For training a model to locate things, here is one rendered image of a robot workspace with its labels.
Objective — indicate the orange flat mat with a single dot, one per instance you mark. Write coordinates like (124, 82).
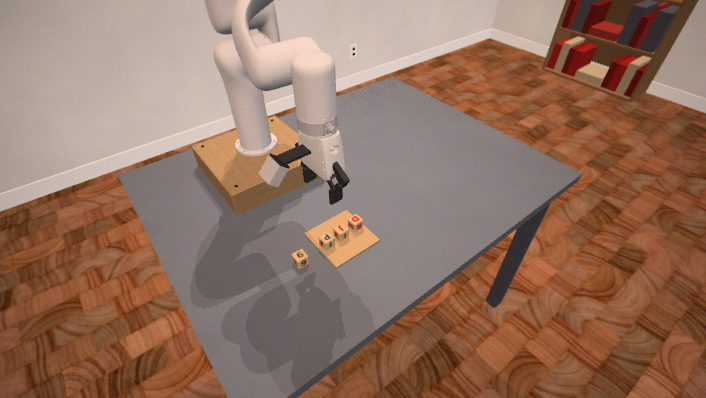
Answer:
(345, 250)

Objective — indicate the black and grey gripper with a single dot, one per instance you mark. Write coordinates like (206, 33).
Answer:
(327, 155)

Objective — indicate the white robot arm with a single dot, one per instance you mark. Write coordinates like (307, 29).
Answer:
(266, 68)

